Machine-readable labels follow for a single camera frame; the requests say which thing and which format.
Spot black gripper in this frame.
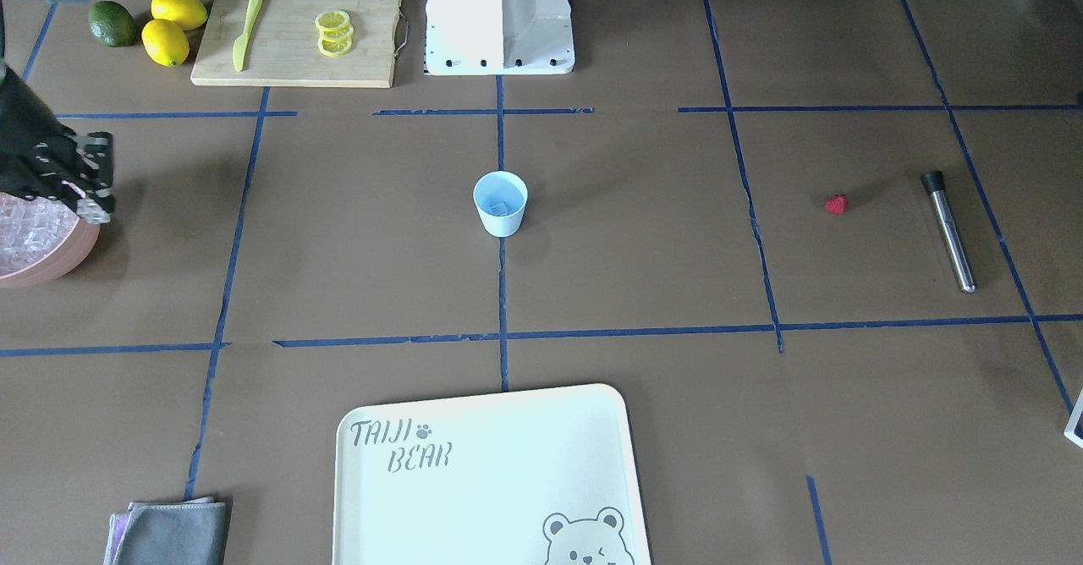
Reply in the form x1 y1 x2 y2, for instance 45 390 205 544
1 63 116 223

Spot red strawberry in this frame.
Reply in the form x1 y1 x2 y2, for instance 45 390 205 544
825 194 849 216

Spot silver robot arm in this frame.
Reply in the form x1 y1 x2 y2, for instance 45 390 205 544
1 0 116 223

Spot pink bowl of ice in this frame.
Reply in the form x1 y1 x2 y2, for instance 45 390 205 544
1 194 100 288

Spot light blue plastic cup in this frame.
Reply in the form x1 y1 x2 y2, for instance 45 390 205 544
472 171 529 238

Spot green avocado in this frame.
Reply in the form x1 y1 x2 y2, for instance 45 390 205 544
87 1 139 48

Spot bamboo cutting board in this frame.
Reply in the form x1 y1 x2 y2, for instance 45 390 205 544
190 0 402 90

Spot yellow lemon slices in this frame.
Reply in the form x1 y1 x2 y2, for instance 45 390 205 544
314 10 355 58

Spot grey folded cloth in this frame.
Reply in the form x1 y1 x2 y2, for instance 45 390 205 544
103 496 229 564

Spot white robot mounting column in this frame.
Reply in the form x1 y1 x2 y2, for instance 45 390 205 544
423 0 576 76

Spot cream bear serving tray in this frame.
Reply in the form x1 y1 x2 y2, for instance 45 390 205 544
330 383 652 564

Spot steel muddler black tip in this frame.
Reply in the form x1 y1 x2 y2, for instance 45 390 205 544
921 171 977 293

